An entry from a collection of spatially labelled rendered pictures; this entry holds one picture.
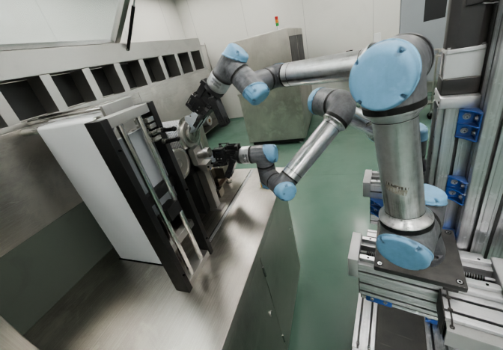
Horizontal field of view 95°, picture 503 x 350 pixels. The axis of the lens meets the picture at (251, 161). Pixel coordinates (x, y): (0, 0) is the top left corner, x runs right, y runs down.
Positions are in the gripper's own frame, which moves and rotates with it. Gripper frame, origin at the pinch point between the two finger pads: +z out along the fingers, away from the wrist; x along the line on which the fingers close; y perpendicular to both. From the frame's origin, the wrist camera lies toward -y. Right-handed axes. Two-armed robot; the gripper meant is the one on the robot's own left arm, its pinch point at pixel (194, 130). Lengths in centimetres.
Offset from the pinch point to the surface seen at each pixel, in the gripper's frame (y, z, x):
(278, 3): 100, -20, -451
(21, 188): 25, 27, 42
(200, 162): -9.6, 8.6, 2.9
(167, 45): 51, 6, -52
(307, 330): -116, 58, 1
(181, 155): -2.4, 7.5, 7.7
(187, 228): -21.2, 7.1, 31.4
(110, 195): 3.3, 14.2, 34.1
